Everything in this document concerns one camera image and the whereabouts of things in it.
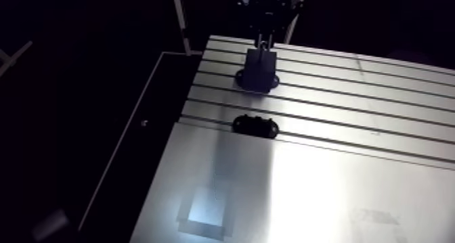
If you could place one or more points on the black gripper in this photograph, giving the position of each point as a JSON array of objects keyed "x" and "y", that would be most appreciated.
[{"x": 270, "y": 10}]

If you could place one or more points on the steel bolt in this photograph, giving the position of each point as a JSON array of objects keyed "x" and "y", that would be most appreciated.
[{"x": 264, "y": 45}]

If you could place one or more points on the dark blue-grey block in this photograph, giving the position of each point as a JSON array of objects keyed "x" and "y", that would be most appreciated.
[{"x": 259, "y": 72}]

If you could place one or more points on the black oval holder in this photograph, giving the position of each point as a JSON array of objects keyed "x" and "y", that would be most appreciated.
[{"x": 255, "y": 126}]

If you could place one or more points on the white post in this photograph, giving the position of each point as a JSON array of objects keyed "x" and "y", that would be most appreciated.
[{"x": 180, "y": 20}]

